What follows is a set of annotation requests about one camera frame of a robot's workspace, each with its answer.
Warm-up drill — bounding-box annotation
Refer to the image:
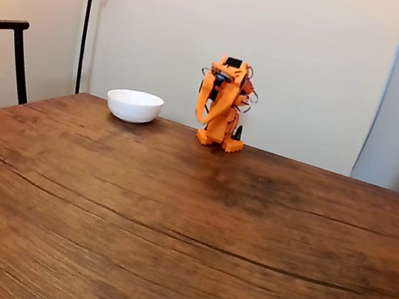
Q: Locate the thin servo wire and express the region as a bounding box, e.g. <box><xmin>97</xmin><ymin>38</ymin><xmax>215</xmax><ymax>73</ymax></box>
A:
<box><xmin>241</xmin><ymin>73</ymin><xmax>263</xmax><ymax>115</ymax></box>

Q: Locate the black chair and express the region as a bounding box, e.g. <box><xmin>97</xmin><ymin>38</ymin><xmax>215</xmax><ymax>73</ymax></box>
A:
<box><xmin>0</xmin><ymin>16</ymin><xmax>41</xmax><ymax>119</ymax></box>

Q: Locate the white bowl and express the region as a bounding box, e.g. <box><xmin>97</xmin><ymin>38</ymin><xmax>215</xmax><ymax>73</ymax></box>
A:
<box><xmin>103</xmin><ymin>85</ymin><xmax>167</xmax><ymax>128</ymax></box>

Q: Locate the black table clamp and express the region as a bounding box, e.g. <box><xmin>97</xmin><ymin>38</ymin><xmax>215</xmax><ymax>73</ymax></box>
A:
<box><xmin>232</xmin><ymin>124</ymin><xmax>246</xmax><ymax>142</ymax></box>

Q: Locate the black floor lamp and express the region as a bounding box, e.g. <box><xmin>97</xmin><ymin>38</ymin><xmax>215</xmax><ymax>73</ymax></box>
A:
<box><xmin>73</xmin><ymin>0</ymin><xmax>150</xmax><ymax>104</ymax></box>

